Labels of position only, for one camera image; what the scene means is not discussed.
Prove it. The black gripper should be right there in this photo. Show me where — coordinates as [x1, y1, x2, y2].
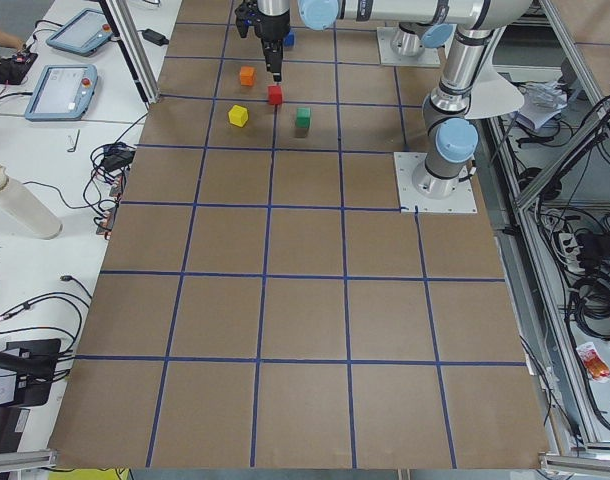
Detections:
[257, 12, 289, 82]

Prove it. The red wooden block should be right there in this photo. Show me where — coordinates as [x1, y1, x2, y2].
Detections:
[267, 84, 283, 106]

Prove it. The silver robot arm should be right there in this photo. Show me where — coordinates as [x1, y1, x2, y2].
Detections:
[390, 22, 455, 57]
[298, 1, 531, 185]

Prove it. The blue wooden block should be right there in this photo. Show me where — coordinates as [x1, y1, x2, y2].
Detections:
[284, 32, 295, 47]

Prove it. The orange wooden block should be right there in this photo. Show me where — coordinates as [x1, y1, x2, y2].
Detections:
[239, 65, 256, 87]

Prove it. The green wooden block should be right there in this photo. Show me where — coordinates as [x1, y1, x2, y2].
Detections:
[295, 107, 311, 129]

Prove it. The yellow wooden block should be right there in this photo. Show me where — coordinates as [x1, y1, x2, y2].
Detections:
[228, 105, 249, 128]

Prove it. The black power adapter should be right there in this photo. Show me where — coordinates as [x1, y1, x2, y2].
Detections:
[141, 29, 169, 46]

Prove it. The far blue teach pendant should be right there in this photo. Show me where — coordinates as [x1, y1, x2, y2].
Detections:
[46, 8, 112, 56]

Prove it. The blue teach pendant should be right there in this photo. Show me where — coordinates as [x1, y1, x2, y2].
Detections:
[46, 8, 112, 56]
[24, 64, 98, 122]

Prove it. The metal allen key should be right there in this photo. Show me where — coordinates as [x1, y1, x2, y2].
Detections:
[67, 129, 81, 153]

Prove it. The near blue teach pendant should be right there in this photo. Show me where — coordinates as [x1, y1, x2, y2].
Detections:
[24, 64, 98, 122]

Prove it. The black electronics box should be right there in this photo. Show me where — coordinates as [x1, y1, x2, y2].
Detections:
[0, 52, 38, 86]

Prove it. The white cylindrical bottle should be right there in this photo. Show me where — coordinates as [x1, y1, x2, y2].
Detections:
[0, 164, 62, 240]

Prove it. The red snack packet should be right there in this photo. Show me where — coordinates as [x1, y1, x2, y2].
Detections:
[576, 342, 610, 382]

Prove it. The wrist black camera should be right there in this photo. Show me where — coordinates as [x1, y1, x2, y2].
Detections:
[234, 1, 258, 39]

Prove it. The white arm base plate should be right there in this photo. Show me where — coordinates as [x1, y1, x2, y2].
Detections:
[377, 26, 441, 68]
[394, 152, 478, 215]

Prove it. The aluminium frame post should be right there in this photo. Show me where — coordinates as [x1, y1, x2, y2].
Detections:
[98, 0, 160, 106]

